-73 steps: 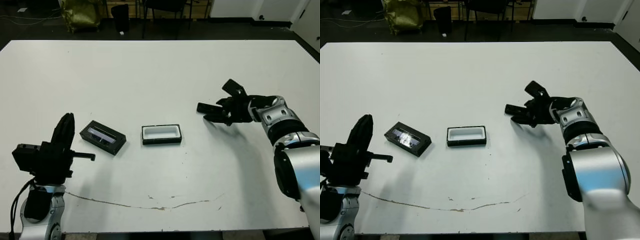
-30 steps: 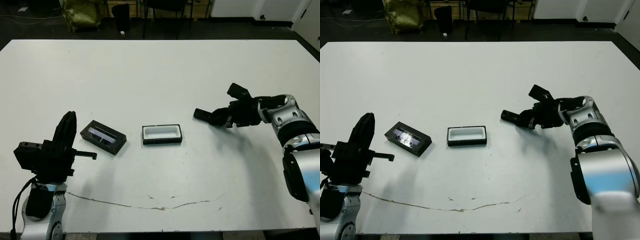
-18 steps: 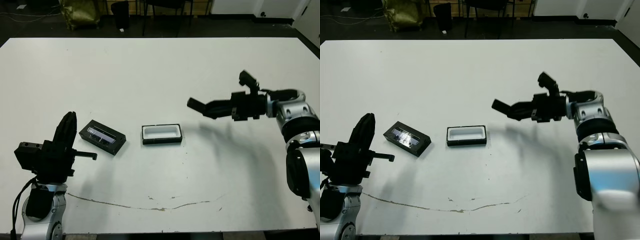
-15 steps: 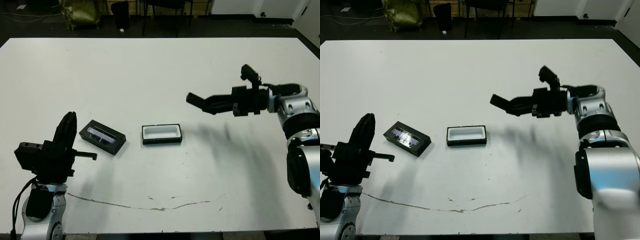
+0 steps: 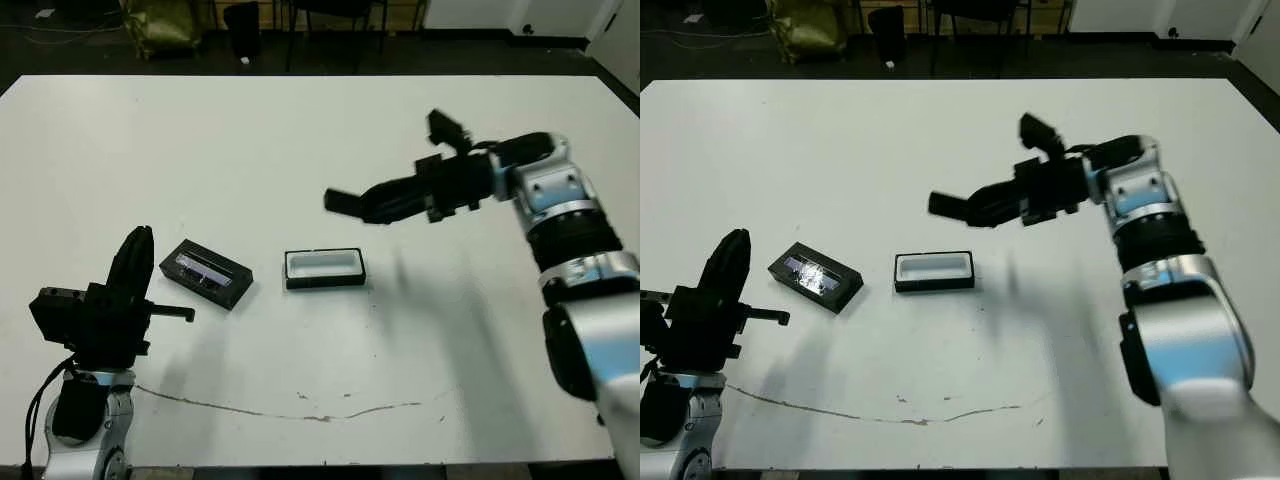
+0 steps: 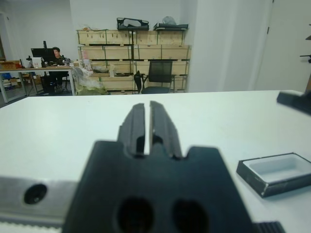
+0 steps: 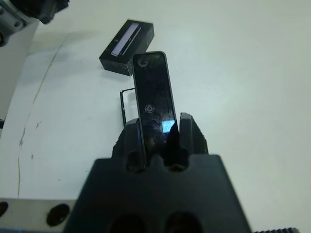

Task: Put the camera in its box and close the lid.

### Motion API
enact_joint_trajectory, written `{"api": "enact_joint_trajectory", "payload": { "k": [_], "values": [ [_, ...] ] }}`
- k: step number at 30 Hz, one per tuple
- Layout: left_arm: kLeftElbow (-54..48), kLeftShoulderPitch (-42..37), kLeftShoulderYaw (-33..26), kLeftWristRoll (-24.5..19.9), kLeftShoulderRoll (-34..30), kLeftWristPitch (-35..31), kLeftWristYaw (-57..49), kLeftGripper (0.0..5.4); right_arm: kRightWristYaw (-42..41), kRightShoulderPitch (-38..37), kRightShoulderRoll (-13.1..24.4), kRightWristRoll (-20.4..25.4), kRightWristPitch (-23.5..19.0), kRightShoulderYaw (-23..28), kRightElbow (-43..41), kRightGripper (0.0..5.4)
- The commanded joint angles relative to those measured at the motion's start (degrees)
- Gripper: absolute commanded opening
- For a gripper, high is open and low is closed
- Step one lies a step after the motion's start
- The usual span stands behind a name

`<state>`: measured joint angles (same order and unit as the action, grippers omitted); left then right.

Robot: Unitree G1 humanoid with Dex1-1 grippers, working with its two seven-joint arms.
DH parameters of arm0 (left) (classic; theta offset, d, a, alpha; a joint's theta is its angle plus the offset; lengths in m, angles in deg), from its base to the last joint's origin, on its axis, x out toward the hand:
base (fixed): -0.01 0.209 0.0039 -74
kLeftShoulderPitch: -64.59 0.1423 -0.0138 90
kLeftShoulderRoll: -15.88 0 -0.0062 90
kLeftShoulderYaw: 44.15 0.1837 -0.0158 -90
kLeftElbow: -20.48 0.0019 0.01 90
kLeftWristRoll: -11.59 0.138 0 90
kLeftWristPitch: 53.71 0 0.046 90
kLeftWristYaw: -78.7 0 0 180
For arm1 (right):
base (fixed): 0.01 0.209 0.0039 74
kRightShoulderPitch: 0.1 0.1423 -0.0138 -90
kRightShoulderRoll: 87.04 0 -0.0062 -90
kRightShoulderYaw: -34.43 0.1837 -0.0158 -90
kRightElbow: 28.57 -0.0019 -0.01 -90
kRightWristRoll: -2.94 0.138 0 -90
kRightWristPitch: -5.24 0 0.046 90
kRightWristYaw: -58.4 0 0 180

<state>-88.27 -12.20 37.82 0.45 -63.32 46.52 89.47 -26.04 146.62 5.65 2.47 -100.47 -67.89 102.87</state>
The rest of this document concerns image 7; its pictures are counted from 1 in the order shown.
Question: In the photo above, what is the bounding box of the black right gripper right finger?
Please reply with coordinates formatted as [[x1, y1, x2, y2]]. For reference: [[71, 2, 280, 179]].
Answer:
[[178, 112, 209, 157]]

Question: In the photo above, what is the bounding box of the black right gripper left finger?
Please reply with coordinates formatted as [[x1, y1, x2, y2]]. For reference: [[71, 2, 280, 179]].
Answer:
[[112, 118, 147, 172]]

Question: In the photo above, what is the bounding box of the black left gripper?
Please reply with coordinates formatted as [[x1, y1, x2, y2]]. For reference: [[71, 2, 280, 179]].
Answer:
[[36, 0, 71, 25]]

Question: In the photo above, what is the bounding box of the black rectangular box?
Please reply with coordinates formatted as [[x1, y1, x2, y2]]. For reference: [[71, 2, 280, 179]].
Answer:
[[99, 18, 155, 78]]

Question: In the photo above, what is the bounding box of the black box base white insert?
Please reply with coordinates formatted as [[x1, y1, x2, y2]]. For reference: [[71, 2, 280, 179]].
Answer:
[[120, 88, 138, 126]]

